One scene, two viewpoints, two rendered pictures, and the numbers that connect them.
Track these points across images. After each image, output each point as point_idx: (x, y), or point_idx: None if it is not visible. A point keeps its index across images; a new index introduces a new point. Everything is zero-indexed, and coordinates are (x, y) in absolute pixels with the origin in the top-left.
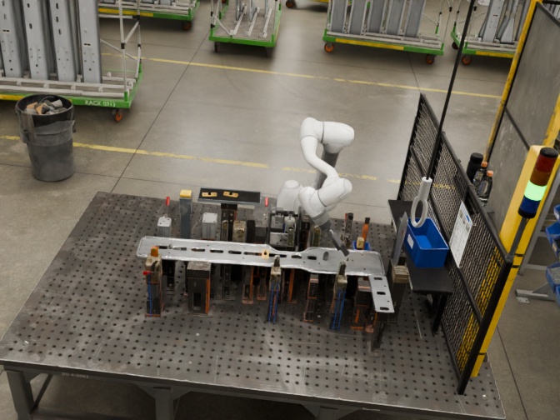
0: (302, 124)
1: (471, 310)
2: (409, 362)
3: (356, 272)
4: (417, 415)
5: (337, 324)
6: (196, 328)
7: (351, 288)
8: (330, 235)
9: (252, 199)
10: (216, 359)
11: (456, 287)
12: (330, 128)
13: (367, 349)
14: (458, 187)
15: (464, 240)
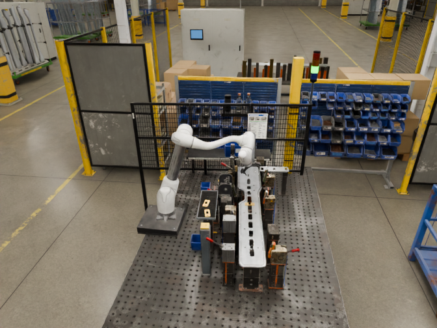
0: (179, 138)
1: None
2: (288, 185)
3: (259, 174)
4: None
5: None
6: (288, 261)
7: None
8: (253, 165)
9: (212, 194)
10: (311, 250)
11: (266, 148)
12: (188, 128)
13: (283, 196)
14: (231, 113)
15: (264, 125)
